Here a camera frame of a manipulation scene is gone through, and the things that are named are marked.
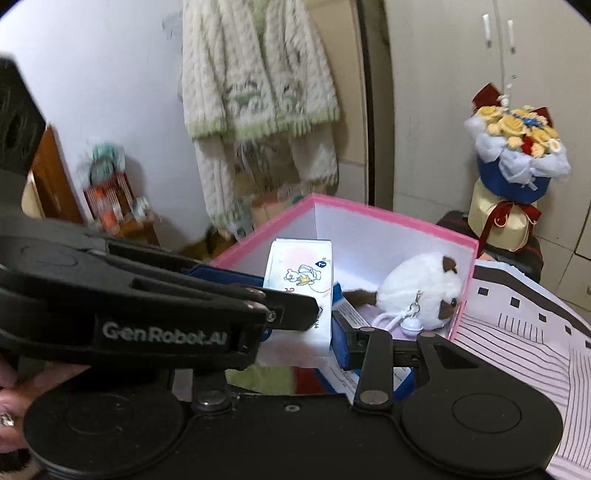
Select beige wardrobe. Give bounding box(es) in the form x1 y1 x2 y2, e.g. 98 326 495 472
383 0 591 296

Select black clothes rack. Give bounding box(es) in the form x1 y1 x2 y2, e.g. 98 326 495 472
358 0 386 206

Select brown wooden cabinet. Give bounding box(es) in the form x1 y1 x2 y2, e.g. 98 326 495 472
21 124 86 224

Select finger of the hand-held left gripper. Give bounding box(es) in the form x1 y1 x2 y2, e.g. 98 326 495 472
108 241 279 298
131 276 327 332

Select person's left hand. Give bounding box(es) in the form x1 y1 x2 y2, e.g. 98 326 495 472
0 353 93 462

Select beige wooden board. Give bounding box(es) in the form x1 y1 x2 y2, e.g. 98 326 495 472
335 0 370 204

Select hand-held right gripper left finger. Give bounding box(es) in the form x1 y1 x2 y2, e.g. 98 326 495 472
191 369 232 414

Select blue packet with white label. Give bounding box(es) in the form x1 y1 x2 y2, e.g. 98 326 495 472
316 281 415 402

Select crochet flower bouquet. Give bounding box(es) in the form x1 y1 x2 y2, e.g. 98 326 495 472
463 76 572 254

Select white plush toy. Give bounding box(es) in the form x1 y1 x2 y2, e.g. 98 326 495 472
344 254 462 333

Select striped table cloth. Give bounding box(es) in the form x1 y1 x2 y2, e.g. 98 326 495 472
450 258 591 480

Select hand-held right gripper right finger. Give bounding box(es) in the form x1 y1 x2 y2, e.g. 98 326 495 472
331 314 481 413

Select cream knitted cardigan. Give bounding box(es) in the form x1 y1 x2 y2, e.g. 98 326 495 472
178 0 341 229

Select pink cardboard box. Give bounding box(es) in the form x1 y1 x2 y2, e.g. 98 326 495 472
208 193 480 370

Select white tissue pack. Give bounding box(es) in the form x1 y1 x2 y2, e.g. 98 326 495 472
264 237 334 356

